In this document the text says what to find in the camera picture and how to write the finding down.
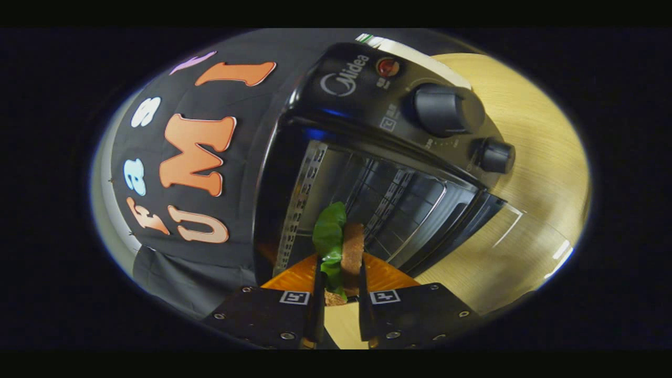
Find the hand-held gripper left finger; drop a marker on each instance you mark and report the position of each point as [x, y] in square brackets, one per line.
[318, 304]

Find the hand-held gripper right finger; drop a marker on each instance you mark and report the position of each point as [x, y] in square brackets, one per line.
[363, 315]

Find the lettuce sandwich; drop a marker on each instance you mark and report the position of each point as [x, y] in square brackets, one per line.
[353, 252]

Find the black toaster oven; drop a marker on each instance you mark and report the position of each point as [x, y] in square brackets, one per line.
[357, 105]

